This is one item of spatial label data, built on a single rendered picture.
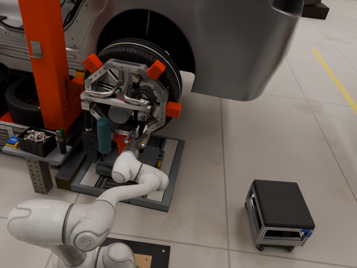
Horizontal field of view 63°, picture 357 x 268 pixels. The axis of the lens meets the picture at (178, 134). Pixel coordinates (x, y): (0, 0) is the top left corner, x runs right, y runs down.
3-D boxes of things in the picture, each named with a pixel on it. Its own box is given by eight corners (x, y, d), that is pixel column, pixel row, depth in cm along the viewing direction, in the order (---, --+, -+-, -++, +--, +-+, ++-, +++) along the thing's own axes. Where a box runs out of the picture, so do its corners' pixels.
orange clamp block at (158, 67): (157, 75, 185) (166, 66, 180) (154, 81, 178) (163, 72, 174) (149, 68, 182) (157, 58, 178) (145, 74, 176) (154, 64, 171)
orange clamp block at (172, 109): (167, 109, 199) (180, 112, 198) (164, 116, 192) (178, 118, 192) (168, 100, 194) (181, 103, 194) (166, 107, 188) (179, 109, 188)
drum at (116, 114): (138, 109, 201) (138, 91, 193) (128, 127, 185) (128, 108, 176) (118, 105, 202) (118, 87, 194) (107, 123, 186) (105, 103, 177)
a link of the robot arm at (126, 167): (116, 160, 159) (138, 170, 160) (105, 181, 146) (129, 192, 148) (121, 147, 152) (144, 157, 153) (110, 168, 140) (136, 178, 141)
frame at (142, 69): (164, 137, 212) (171, 68, 179) (162, 143, 207) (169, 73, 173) (92, 123, 216) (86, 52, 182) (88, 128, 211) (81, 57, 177)
